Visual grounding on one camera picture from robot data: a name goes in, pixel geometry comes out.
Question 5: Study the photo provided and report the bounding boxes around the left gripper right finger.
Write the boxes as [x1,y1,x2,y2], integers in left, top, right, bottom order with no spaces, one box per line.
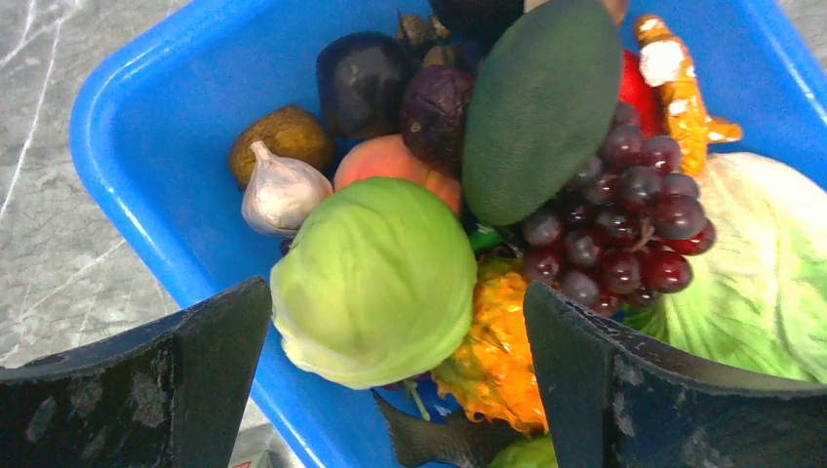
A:
[524,283,826,467]

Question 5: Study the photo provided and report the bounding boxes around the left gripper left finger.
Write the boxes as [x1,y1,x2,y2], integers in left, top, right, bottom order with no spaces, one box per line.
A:
[1,277,271,467]

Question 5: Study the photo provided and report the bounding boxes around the pale green toy cabbage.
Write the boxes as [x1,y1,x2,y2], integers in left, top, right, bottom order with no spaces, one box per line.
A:
[270,176,477,389]

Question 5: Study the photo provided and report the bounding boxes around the green toy cabbage front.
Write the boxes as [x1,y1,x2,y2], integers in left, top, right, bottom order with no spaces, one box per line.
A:
[488,436,559,468]

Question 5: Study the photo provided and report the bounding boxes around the small white carton box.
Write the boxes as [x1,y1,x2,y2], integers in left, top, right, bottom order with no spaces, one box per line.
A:
[228,450,273,468]

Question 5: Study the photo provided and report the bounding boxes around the orange textured toy fruit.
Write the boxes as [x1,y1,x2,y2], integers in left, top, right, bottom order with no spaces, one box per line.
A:
[431,254,549,435]

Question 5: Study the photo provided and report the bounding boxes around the dark toy grapes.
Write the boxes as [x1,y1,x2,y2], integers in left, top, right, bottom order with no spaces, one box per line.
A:
[520,102,717,316]

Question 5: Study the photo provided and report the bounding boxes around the green toy lettuce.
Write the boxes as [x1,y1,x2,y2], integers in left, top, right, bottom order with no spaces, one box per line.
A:
[624,152,826,383]

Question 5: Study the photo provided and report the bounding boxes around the white toy garlic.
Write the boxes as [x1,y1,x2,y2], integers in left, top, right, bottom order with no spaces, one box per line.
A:
[241,140,334,237]

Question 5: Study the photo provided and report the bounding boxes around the blue plastic bin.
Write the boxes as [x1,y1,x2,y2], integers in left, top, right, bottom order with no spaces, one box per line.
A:
[68,0,827,468]

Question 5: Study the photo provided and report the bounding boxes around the brown toy potato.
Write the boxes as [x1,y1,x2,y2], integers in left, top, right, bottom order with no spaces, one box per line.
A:
[228,105,336,191]

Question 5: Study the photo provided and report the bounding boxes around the red toy pepper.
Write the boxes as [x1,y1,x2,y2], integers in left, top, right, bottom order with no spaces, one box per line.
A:
[618,50,664,137]

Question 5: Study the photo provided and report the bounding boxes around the dark green toy avocado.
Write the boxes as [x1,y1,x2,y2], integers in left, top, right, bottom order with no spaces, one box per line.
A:
[462,1,623,226]

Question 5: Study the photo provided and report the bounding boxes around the pink toy peach in bin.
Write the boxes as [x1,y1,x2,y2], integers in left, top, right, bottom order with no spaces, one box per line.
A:
[333,135,461,216]

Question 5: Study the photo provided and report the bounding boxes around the purple wrinkled toy fruit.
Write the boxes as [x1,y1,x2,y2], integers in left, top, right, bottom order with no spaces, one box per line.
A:
[400,64,475,177]

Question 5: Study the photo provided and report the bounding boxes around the dark purple round fruit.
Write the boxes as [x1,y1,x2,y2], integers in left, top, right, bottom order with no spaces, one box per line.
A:
[429,0,524,44]

